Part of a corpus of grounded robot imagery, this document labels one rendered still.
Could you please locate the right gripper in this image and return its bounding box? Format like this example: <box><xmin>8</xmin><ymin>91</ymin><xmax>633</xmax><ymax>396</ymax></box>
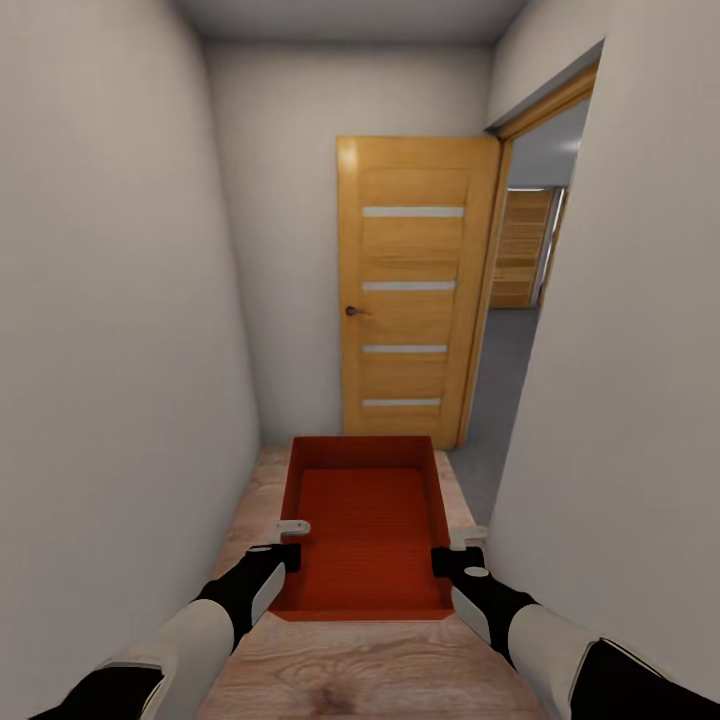
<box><xmin>431</xmin><ymin>547</ymin><xmax>486</xmax><ymax>579</ymax></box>

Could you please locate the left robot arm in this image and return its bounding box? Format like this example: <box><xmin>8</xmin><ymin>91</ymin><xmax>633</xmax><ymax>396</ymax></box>
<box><xmin>30</xmin><ymin>520</ymin><xmax>311</xmax><ymax>720</ymax></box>

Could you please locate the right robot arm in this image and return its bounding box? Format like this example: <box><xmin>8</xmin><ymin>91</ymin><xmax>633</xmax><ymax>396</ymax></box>
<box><xmin>431</xmin><ymin>525</ymin><xmax>720</xmax><ymax>720</ymax></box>

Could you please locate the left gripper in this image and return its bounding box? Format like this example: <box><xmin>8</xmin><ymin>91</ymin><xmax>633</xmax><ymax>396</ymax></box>
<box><xmin>273</xmin><ymin>544</ymin><xmax>301</xmax><ymax>573</ymax></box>

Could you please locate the storage box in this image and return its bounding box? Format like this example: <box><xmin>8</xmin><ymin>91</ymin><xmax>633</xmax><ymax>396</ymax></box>
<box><xmin>267</xmin><ymin>435</ymin><xmax>455</xmax><ymax>621</ymax></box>

